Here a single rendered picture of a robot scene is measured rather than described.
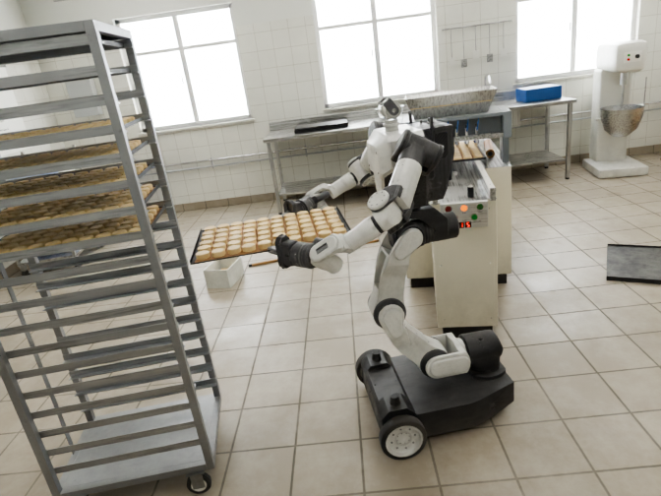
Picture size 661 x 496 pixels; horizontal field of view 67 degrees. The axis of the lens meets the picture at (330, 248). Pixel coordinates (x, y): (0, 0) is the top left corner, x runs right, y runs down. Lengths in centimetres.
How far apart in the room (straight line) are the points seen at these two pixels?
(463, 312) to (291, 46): 424
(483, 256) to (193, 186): 465
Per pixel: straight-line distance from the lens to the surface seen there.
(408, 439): 229
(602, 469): 239
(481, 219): 273
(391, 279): 212
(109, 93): 175
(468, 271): 287
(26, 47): 184
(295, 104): 636
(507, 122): 337
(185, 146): 667
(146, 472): 237
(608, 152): 670
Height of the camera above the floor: 163
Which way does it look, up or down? 21 degrees down
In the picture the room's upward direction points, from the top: 8 degrees counter-clockwise
